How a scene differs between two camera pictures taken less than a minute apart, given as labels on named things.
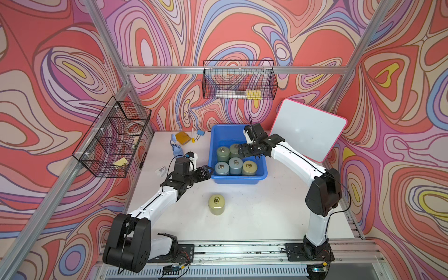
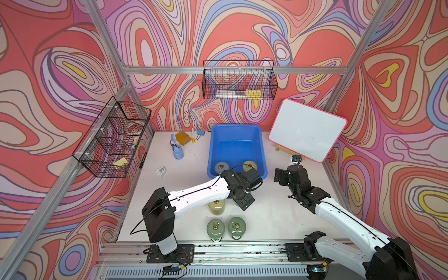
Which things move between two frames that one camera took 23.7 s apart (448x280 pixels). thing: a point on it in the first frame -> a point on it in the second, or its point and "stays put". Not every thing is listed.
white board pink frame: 311,131 stays put
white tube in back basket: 230,94 stays put
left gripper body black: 193,177 -> 242,196
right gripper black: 243,151 -> 283,174
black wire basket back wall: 239,79 stays put
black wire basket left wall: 107,147 stays put
